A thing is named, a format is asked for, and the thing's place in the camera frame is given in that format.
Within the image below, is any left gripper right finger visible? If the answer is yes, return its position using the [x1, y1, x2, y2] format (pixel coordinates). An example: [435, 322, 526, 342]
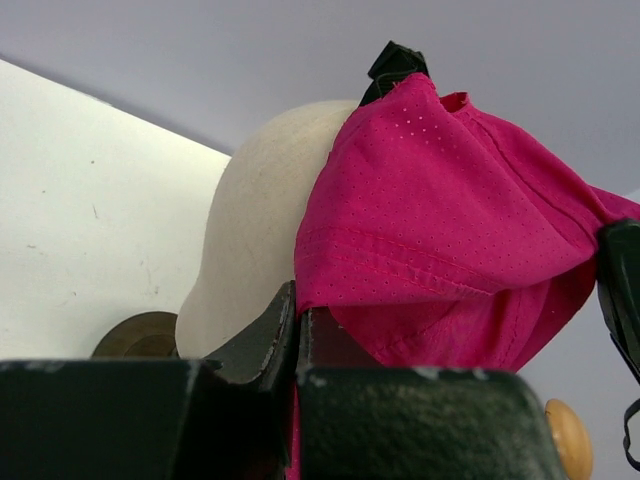
[297, 309, 565, 479]

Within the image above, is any wooden egg-shaped hat stand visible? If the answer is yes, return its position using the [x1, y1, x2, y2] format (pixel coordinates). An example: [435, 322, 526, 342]
[545, 399, 594, 480]

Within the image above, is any cream fabric mannequin head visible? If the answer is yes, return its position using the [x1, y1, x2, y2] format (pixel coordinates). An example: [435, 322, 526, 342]
[175, 100, 358, 358]

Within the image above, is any dark round mannequin stand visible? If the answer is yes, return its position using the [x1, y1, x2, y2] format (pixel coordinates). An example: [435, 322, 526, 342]
[91, 311, 177, 359]

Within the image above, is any magenta baseball cap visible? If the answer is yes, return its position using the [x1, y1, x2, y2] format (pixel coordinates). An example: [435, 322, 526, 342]
[289, 74, 640, 480]

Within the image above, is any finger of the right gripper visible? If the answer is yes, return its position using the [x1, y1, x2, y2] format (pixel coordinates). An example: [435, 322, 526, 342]
[359, 40, 430, 106]
[596, 219, 639, 380]

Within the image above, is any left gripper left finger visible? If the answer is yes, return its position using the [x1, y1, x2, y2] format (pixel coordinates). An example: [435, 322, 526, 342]
[1, 282, 298, 479]

